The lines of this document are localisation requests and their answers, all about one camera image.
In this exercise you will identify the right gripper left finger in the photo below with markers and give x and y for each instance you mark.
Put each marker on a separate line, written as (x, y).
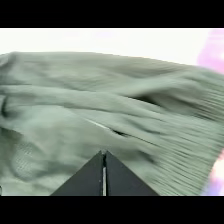
(86, 181)

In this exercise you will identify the dark green pants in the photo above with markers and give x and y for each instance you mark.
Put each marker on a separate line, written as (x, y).
(100, 100)

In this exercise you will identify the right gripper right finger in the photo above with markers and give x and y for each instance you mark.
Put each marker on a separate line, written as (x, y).
(126, 181)

